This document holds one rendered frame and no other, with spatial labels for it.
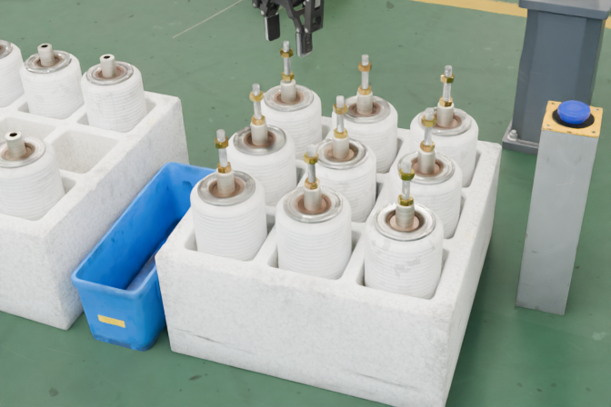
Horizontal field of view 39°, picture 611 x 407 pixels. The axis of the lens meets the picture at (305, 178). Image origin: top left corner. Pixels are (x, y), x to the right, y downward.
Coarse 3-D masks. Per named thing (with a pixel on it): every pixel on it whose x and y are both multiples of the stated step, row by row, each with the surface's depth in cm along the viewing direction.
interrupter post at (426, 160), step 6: (420, 150) 113; (420, 156) 114; (426, 156) 113; (432, 156) 113; (420, 162) 114; (426, 162) 113; (432, 162) 114; (420, 168) 114; (426, 168) 114; (432, 168) 114
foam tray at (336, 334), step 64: (384, 192) 123; (192, 256) 113; (256, 256) 113; (448, 256) 112; (192, 320) 118; (256, 320) 114; (320, 320) 110; (384, 320) 106; (448, 320) 103; (320, 384) 117; (384, 384) 113; (448, 384) 114
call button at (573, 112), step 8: (560, 104) 112; (568, 104) 112; (576, 104) 112; (584, 104) 112; (560, 112) 111; (568, 112) 111; (576, 112) 111; (584, 112) 111; (568, 120) 111; (576, 120) 110; (584, 120) 111
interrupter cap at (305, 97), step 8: (272, 88) 133; (280, 88) 133; (296, 88) 133; (304, 88) 133; (264, 96) 131; (272, 96) 131; (280, 96) 132; (296, 96) 131; (304, 96) 131; (312, 96) 130; (272, 104) 129; (280, 104) 129; (288, 104) 129; (296, 104) 129; (304, 104) 129
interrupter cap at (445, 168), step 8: (416, 152) 118; (400, 160) 116; (416, 160) 117; (440, 160) 116; (448, 160) 116; (400, 168) 115; (416, 168) 115; (440, 168) 115; (448, 168) 115; (416, 176) 113; (424, 176) 113; (432, 176) 113; (440, 176) 113; (448, 176) 113; (424, 184) 112; (432, 184) 112
